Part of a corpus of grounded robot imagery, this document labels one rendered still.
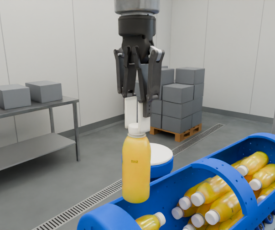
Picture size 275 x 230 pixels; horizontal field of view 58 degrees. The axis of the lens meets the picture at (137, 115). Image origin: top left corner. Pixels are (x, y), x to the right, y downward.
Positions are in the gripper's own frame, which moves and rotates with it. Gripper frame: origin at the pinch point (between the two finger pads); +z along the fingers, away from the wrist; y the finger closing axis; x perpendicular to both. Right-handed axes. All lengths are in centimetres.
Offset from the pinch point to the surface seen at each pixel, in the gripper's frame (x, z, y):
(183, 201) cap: -24.4, 35.3, 4.7
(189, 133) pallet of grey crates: -312, 140, 219
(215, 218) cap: -24.5, 35.0, -7.2
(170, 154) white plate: -59, 42, 42
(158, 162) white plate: -48, 42, 40
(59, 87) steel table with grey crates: -98, 38, 270
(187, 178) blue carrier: -37, 35, 13
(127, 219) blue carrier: 5.2, 22.7, -2.6
